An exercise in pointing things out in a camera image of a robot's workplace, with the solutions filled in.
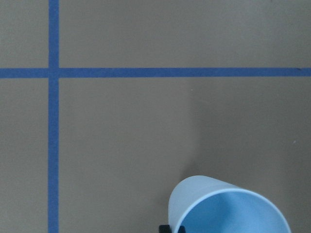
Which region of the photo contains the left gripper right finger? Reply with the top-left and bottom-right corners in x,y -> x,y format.
178,226 -> 186,233

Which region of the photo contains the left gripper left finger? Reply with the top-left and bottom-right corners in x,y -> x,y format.
159,225 -> 171,233

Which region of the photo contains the light blue cup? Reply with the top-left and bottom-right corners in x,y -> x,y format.
168,175 -> 291,233

